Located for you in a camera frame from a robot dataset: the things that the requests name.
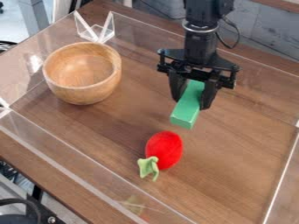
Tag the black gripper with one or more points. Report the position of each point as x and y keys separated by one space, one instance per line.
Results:
x=196 y=62

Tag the green rectangular block stick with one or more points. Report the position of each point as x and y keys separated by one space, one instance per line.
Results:
x=188 y=106

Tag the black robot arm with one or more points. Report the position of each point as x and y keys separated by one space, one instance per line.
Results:
x=203 y=15

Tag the brown wooden bowl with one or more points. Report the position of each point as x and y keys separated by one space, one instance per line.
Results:
x=83 y=72

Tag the red plush strawberry toy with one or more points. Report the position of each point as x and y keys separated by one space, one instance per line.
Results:
x=163 y=152

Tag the clear acrylic tray enclosure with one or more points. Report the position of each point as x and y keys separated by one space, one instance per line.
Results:
x=238 y=175

